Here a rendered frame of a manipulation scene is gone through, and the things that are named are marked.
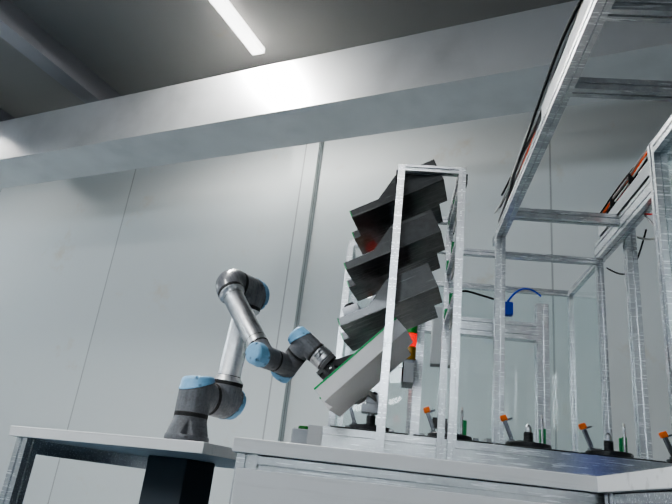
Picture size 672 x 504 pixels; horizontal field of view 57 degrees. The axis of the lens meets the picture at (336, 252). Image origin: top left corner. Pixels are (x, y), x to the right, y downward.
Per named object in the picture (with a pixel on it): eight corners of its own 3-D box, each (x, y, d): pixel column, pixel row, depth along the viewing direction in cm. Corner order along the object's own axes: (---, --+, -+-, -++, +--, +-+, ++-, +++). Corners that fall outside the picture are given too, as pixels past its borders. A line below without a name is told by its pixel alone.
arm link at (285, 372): (259, 365, 211) (278, 341, 210) (280, 372, 219) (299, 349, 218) (269, 380, 206) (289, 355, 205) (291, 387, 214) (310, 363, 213)
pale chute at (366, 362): (323, 401, 157) (313, 388, 159) (336, 410, 169) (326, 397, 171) (406, 329, 159) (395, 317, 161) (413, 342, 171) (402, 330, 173)
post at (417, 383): (409, 446, 214) (425, 190, 251) (408, 446, 217) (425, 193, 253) (417, 447, 213) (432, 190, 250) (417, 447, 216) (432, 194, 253)
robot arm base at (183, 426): (153, 439, 208) (160, 409, 212) (186, 444, 220) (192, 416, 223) (184, 441, 200) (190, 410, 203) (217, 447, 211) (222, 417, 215)
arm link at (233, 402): (192, 413, 222) (227, 270, 239) (222, 420, 233) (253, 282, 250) (215, 417, 215) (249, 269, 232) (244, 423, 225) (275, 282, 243)
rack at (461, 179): (369, 458, 145) (395, 161, 174) (371, 466, 179) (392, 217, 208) (460, 468, 143) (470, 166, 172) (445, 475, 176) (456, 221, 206)
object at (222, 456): (8, 435, 183) (11, 425, 184) (190, 464, 258) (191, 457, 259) (202, 453, 154) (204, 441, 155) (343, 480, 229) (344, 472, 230)
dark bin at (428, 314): (343, 340, 178) (335, 317, 181) (352, 351, 190) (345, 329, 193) (433, 304, 176) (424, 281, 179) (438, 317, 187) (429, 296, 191)
